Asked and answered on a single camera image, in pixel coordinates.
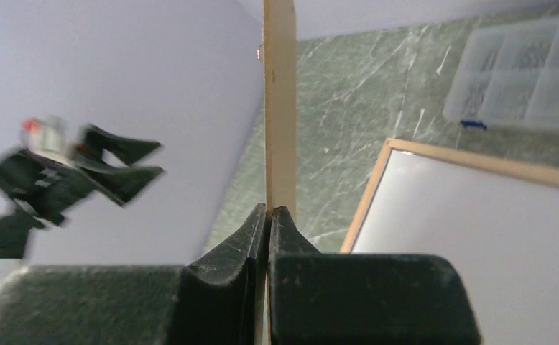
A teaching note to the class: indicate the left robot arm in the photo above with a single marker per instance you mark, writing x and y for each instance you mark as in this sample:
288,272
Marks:
14,239

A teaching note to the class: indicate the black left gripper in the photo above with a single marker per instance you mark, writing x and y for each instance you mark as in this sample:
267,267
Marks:
39,192

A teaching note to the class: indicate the white wooden picture frame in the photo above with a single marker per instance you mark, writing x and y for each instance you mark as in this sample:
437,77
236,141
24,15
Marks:
540,174

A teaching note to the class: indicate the brown backing board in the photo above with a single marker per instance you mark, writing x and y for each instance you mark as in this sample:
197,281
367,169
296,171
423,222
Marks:
280,106

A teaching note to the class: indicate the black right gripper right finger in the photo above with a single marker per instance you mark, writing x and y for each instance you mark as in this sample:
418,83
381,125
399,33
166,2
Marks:
317,298

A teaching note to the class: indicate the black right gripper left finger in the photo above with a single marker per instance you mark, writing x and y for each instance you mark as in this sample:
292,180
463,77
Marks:
214,300

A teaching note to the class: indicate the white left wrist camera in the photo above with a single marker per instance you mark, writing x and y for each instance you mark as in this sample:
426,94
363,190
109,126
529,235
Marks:
45,138

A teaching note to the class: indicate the clear plastic organizer box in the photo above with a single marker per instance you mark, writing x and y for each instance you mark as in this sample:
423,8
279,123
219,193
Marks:
508,76

